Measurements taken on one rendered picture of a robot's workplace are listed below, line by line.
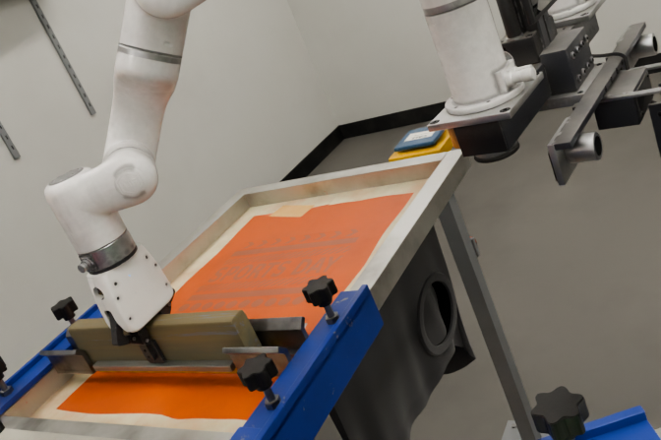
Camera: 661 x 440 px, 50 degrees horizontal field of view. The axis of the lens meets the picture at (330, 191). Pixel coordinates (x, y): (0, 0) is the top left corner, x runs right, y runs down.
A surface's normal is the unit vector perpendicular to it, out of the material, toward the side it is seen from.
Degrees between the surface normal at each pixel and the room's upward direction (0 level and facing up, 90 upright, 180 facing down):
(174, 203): 90
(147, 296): 89
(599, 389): 0
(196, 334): 90
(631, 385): 0
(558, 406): 0
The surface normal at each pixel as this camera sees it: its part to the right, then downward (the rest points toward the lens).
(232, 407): -0.37, -0.87
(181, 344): -0.44, 0.48
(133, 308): 0.78, -0.11
